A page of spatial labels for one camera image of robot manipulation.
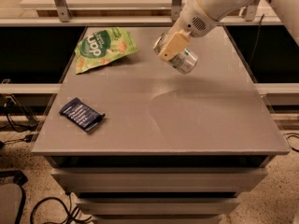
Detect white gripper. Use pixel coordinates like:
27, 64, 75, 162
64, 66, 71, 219
158, 0, 220, 62

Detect white 7up soda can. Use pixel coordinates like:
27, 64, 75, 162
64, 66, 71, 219
152, 32, 199, 76

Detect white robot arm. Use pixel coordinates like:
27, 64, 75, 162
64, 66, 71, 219
153, 0, 299, 62

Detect green snack chip bag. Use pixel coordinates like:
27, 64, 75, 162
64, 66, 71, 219
75, 27, 137, 74

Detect grey drawer cabinet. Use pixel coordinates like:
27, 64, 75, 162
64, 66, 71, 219
33, 27, 289, 224

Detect dark blue snack packet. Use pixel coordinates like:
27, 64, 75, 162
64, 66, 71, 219
59, 98, 106, 132

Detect top grey drawer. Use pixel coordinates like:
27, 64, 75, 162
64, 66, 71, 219
51, 168, 267, 193

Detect grey drawer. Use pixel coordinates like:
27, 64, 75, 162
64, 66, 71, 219
51, 168, 267, 193
77, 198, 239, 216

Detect middle grey drawer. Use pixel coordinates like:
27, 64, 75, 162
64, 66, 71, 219
77, 198, 239, 216

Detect black chair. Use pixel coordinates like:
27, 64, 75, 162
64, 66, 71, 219
0, 170, 27, 224

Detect middle metal bracket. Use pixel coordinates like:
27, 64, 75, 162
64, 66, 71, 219
171, 0, 182, 21

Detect metal bracket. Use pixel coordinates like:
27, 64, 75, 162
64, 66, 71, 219
54, 0, 71, 22
171, 0, 182, 21
242, 0, 260, 21

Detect right metal bracket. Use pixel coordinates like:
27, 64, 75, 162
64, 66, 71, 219
242, 0, 260, 21

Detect left metal bracket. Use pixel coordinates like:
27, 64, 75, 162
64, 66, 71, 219
54, 0, 71, 22

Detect black cable at right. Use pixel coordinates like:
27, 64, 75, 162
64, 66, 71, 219
282, 132, 299, 153

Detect black cables at left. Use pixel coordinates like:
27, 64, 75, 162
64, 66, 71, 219
0, 93, 40, 145

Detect black floor cable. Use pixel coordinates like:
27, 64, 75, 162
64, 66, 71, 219
30, 191, 93, 224

